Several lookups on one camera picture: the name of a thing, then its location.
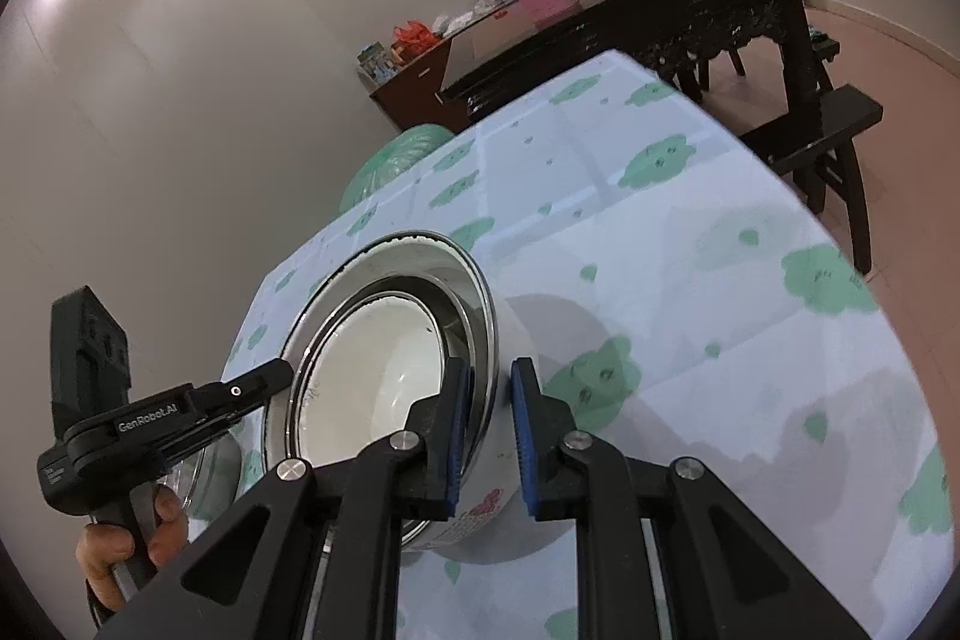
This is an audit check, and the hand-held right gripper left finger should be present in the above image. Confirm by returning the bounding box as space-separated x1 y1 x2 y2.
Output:
97 355 472 640

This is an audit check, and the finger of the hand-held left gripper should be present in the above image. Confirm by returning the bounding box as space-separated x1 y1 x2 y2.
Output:
184 359 296 423

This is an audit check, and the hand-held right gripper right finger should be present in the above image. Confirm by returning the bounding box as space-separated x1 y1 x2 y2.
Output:
510 355 871 640

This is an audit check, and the white enamel bowl floral print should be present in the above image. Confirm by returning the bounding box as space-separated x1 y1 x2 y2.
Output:
261 230 560 567

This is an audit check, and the large stainless steel bowl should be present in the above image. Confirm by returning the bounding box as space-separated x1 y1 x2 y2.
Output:
154 434 242 525
279 235 502 551

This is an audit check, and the plain white enamel bowl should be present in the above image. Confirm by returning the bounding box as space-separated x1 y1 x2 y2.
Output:
289 293 452 470

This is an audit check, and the person's left hand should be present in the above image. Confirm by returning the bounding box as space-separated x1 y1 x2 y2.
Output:
75 482 190 618

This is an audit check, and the cloud print tablecloth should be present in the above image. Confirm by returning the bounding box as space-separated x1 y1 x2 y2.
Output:
184 49 955 640

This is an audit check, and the green mesh food cover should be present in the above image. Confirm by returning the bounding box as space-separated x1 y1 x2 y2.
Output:
339 124 452 215

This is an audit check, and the brown wooden cabinet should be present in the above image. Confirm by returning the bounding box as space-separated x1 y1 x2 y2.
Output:
367 40 452 133

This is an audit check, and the red plastic bag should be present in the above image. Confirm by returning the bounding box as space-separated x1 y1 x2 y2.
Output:
394 20 441 50

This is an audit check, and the dark wooden bench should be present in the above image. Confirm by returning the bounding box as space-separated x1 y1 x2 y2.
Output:
766 83 886 277

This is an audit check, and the dark carved wooden table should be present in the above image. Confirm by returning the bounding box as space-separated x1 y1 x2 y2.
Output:
439 0 830 125

